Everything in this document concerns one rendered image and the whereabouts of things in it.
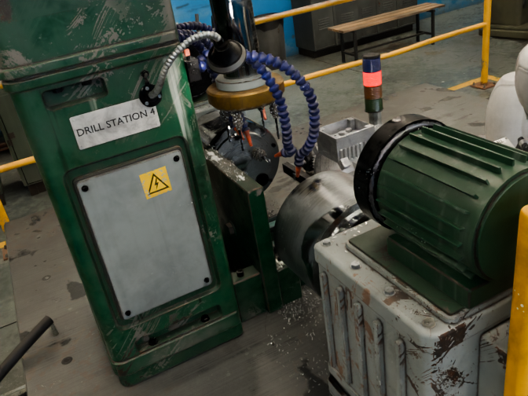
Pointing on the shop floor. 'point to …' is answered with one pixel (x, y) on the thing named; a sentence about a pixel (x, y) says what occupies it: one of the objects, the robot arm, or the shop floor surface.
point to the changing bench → (384, 22)
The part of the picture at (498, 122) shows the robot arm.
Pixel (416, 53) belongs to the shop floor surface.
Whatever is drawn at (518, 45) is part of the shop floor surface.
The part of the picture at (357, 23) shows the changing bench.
